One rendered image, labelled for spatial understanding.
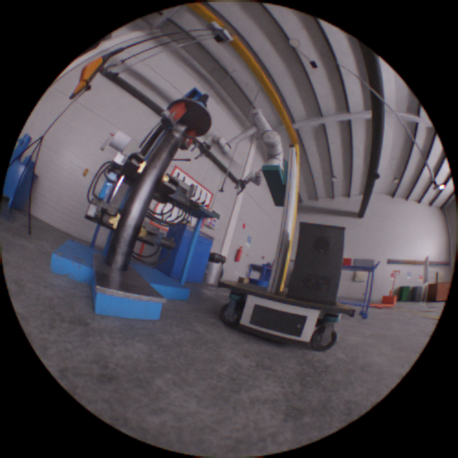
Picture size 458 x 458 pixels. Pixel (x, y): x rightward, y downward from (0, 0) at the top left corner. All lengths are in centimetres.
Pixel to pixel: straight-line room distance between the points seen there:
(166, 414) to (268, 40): 727
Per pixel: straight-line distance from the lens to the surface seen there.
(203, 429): 48
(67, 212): 331
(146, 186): 126
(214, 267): 321
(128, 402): 50
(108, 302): 82
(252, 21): 693
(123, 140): 232
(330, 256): 104
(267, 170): 132
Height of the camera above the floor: 42
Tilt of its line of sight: 14 degrees up
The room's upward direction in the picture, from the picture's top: 16 degrees clockwise
